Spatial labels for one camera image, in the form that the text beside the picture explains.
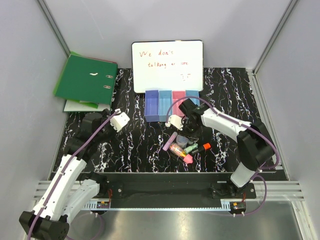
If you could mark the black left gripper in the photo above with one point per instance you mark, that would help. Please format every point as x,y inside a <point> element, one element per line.
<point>114,131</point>

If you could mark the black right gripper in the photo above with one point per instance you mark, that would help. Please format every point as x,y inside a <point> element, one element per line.
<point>193,137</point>

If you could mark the clear round clip jar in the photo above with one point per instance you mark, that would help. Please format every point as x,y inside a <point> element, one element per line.
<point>181,141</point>

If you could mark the blue plastic end bin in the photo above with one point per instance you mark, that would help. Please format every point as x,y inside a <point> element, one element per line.
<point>194,96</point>

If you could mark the pink cartoon crayon tube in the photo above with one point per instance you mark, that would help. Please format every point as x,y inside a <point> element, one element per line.
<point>179,152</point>

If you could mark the lilac eraser stick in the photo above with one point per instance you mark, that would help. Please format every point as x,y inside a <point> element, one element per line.
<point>170,141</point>

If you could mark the light blue plastic bin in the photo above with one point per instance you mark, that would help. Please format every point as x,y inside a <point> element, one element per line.
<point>164,103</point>

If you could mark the purple plastic bin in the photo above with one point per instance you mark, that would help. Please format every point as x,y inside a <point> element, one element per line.
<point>151,106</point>

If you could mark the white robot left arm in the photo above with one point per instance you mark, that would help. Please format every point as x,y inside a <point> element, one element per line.
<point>51,217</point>

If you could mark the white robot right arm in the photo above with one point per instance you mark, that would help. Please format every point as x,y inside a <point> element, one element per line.
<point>254,143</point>

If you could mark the green correction tape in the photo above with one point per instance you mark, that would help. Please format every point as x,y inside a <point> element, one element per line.
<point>190,148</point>

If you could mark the white green paper folder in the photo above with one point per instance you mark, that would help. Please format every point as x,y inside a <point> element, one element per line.
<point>74,106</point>

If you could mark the black orange highlighter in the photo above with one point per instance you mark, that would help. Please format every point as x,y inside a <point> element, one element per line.
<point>201,148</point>

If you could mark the white dry-erase board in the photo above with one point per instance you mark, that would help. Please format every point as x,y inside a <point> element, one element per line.
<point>174,65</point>

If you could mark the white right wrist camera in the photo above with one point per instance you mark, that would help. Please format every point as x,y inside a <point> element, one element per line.
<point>175,121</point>

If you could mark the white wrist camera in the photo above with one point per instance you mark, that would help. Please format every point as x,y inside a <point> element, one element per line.
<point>175,121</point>
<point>119,121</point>

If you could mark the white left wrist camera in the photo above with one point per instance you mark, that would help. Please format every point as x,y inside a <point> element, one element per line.
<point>119,121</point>

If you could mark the green ring binder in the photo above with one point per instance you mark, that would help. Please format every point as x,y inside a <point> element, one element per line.
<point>87,80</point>

